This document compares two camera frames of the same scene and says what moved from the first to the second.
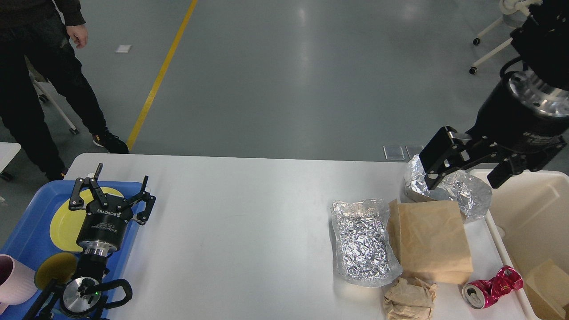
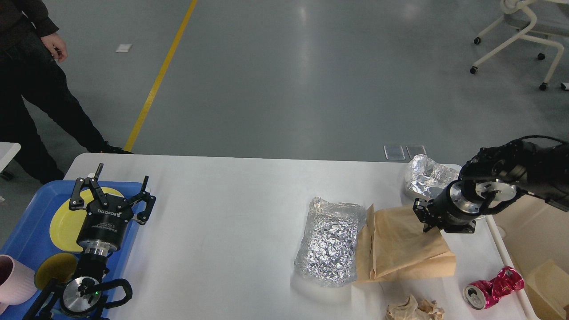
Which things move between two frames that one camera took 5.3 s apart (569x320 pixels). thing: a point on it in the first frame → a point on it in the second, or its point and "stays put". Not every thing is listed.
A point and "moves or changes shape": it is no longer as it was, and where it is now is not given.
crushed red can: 478,294 stays put
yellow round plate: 65,222 stays put
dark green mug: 58,266 stays put
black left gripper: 103,227 stays put
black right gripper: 502,124 → 452,208
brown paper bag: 430,240 moves or changes shape
